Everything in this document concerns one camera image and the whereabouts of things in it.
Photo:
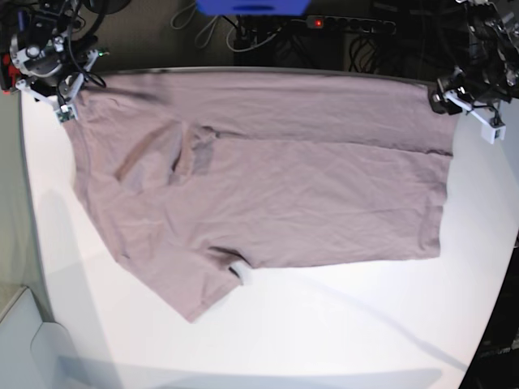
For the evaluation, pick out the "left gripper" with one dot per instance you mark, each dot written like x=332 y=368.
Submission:
x=457 y=93

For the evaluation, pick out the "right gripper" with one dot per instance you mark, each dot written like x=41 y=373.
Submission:
x=55 y=80

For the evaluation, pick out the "mauve t-shirt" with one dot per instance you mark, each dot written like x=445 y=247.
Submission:
x=185 y=174

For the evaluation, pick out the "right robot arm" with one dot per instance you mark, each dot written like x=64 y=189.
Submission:
x=52 y=25

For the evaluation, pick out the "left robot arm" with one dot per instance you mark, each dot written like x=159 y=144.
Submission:
x=486 y=74

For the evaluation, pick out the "red clamp tool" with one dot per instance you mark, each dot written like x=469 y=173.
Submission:
x=9 y=74

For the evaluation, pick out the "black power strip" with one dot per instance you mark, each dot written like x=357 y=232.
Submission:
x=350 y=25

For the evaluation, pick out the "blue box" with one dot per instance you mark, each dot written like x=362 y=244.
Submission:
x=253 y=7

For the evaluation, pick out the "white cabinet corner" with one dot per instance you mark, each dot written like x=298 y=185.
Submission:
x=34 y=353

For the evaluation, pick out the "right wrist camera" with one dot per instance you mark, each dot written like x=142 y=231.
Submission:
x=66 y=113

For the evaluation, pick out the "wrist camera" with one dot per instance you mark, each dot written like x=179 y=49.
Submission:
x=66 y=113
x=493 y=134

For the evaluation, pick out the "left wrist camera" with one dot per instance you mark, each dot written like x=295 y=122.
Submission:
x=493 y=134

